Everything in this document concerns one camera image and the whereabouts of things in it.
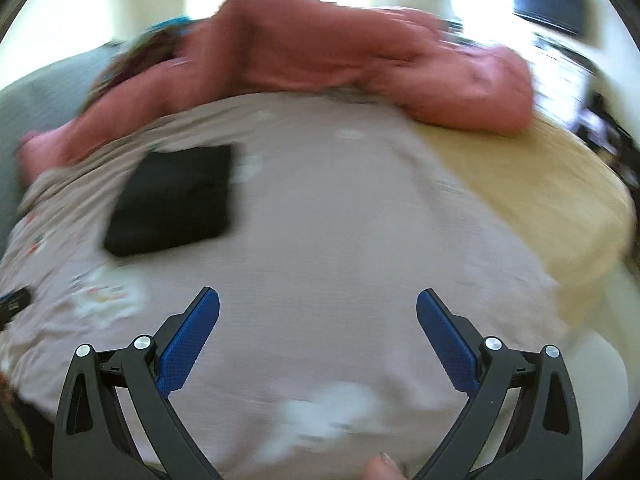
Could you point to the yellow bed mat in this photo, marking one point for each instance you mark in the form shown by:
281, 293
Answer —
550, 185

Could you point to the upholstered bed frame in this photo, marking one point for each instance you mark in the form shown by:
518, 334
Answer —
607, 390

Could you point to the white shelf unit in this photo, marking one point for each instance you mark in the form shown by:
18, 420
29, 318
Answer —
567, 70

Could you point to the black sweater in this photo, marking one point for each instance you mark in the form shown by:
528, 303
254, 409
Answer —
175, 200

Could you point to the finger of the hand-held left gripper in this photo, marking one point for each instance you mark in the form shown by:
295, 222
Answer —
15, 305

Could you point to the wall television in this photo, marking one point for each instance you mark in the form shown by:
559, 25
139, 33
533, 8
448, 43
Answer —
547, 0

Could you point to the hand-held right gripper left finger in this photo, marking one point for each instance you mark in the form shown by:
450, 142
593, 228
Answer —
192, 335

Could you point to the person's right hand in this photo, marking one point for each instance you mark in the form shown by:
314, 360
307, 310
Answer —
382, 467

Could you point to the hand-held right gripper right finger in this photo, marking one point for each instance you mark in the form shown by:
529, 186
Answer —
445, 335

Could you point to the printed pale blanket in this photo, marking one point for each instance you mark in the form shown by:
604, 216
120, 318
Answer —
325, 235

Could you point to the pink quilt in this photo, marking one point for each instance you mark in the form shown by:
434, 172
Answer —
325, 45

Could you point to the grey quilted headboard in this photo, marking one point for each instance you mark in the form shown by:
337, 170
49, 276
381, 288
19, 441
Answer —
35, 105

